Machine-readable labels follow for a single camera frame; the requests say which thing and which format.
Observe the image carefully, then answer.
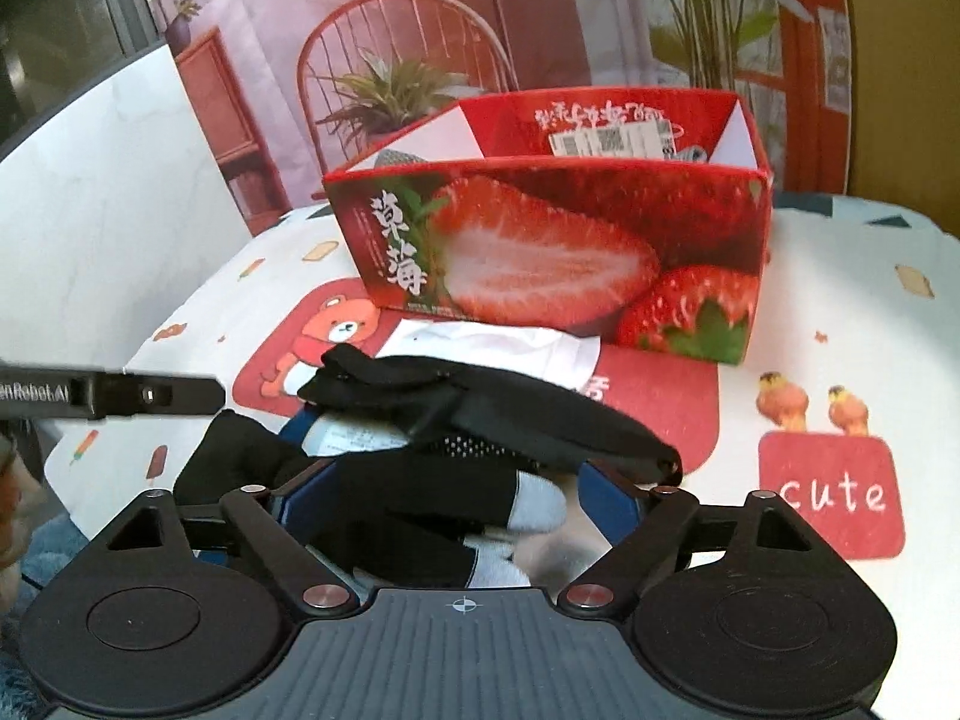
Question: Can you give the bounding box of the printed room scene wall cloth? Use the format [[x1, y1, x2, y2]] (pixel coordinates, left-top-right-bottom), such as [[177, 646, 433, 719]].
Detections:
[[135, 0, 863, 241]]

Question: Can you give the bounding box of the person's left hand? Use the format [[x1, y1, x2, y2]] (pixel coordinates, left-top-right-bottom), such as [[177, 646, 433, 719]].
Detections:
[[0, 456, 43, 575]]

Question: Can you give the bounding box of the red strawberry print box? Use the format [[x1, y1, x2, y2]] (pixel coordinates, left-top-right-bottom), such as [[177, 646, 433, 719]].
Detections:
[[322, 86, 773, 365]]

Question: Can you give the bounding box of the white plastic packet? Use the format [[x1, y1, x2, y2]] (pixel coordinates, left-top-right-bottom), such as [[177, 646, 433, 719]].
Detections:
[[304, 319, 602, 460]]

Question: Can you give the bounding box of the yellow wooden panel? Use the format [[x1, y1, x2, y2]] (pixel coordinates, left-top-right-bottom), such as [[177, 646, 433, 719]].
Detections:
[[841, 0, 960, 235]]

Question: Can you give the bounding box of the dark framed window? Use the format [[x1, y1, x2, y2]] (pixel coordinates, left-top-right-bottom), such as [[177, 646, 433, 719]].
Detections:
[[0, 0, 162, 158]]

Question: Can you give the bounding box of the blue fluffy rug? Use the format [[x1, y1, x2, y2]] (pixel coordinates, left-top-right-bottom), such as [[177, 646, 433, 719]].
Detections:
[[0, 514, 92, 720]]

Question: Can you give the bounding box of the black sock with grey toe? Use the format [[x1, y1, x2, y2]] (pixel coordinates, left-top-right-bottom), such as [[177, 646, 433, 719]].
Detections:
[[330, 525, 530, 590], [174, 411, 569, 535]]

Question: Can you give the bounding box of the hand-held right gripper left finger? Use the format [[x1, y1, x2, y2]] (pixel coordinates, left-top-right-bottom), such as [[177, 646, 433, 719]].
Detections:
[[90, 460, 359, 620]]

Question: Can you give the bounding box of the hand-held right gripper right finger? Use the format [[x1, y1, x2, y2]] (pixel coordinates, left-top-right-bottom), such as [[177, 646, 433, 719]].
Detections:
[[556, 462, 837, 617]]

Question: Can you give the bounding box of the black dotted grip sock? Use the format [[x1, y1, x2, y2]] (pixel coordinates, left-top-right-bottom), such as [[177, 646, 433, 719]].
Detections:
[[298, 345, 683, 488]]

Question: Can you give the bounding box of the cartoon printed tablecloth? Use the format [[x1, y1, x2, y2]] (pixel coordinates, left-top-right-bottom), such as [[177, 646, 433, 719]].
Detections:
[[45, 191, 960, 720]]

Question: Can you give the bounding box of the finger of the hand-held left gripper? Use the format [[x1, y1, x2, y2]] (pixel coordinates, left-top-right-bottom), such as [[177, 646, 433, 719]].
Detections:
[[84, 370, 227, 421]]

